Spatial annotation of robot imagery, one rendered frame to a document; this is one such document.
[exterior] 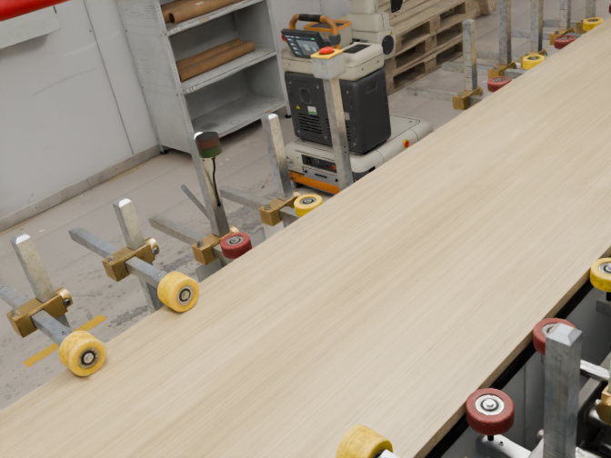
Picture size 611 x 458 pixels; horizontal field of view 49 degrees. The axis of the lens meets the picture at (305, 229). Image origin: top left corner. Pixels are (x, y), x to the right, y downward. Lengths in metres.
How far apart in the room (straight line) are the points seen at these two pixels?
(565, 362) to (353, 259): 0.75
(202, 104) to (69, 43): 1.08
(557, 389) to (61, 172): 3.91
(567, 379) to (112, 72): 4.00
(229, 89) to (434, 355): 4.08
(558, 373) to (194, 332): 0.80
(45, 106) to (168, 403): 3.31
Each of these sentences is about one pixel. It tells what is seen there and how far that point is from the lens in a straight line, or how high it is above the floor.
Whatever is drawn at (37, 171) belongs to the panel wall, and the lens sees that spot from 4.52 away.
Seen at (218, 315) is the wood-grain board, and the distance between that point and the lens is 1.52.
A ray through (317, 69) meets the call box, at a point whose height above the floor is 1.18.
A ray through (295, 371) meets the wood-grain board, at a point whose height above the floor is 0.90.
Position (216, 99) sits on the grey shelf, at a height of 0.20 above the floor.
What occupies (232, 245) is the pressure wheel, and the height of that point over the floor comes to 0.91.
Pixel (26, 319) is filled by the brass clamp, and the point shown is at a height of 0.96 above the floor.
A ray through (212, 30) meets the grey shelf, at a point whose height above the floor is 0.68.
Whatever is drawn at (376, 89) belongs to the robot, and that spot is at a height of 0.60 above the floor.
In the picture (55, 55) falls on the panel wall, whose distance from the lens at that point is 4.47.
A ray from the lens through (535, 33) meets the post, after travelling 3.09.
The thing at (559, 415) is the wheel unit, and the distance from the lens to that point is 1.05.
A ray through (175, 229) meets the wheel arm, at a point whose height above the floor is 0.86.
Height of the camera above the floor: 1.79
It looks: 30 degrees down
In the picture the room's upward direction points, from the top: 11 degrees counter-clockwise
